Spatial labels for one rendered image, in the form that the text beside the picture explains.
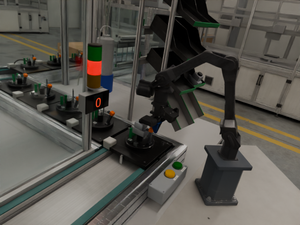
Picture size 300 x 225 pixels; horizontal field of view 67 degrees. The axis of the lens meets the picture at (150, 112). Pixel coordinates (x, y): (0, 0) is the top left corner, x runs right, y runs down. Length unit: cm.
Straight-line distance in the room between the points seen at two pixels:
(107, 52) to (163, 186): 124
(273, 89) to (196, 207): 404
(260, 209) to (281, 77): 386
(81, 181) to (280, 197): 88
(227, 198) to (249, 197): 14
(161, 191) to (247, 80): 422
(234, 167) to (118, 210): 45
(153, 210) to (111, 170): 24
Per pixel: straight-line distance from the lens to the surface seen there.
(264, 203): 117
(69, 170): 96
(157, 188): 88
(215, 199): 103
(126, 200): 82
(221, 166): 91
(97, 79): 86
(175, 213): 96
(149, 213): 93
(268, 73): 483
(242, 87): 497
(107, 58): 186
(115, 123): 124
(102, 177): 97
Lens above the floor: 156
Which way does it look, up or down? 25 degrees down
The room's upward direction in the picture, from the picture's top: 9 degrees clockwise
